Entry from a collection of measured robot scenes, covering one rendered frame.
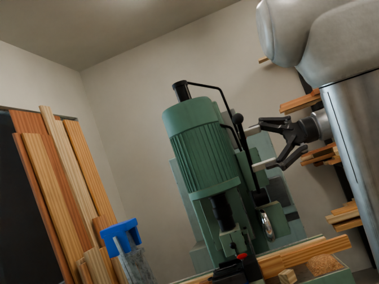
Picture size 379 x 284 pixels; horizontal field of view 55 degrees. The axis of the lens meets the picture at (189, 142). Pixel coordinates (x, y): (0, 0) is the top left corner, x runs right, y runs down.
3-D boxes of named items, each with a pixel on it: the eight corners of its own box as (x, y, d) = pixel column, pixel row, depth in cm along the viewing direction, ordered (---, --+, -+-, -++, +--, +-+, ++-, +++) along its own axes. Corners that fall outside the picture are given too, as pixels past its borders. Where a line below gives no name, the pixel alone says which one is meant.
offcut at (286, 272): (288, 280, 104) (284, 269, 105) (297, 280, 102) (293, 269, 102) (281, 285, 102) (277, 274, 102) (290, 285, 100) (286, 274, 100)
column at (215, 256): (224, 300, 134) (161, 119, 141) (224, 281, 156) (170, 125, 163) (281, 282, 132) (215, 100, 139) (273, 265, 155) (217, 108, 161)
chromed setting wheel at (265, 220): (270, 247, 123) (258, 212, 124) (266, 239, 135) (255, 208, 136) (278, 244, 122) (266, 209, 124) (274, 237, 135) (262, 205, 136)
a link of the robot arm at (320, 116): (326, 120, 112) (308, 127, 113) (326, 100, 106) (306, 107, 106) (340, 141, 106) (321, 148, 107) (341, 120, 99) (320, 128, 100)
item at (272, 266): (219, 294, 112) (212, 276, 113) (219, 293, 114) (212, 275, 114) (286, 273, 111) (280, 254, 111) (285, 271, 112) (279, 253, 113)
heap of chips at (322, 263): (314, 276, 100) (311, 266, 100) (304, 264, 112) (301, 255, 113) (344, 267, 99) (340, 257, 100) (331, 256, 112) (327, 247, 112)
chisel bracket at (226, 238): (228, 262, 112) (218, 236, 113) (227, 251, 126) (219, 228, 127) (250, 254, 112) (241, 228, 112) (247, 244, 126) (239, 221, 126)
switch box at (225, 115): (233, 149, 146) (219, 112, 147) (232, 150, 156) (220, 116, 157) (247, 144, 146) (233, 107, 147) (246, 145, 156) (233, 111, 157)
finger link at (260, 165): (276, 163, 104) (277, 164, 104) (252, 171, 105) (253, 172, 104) (274, 156, 102) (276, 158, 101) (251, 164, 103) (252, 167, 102)
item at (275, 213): (267, 242, 131) (256, 209, 132) (265, 238, 138) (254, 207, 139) (292, 233, 130) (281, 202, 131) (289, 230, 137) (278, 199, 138)
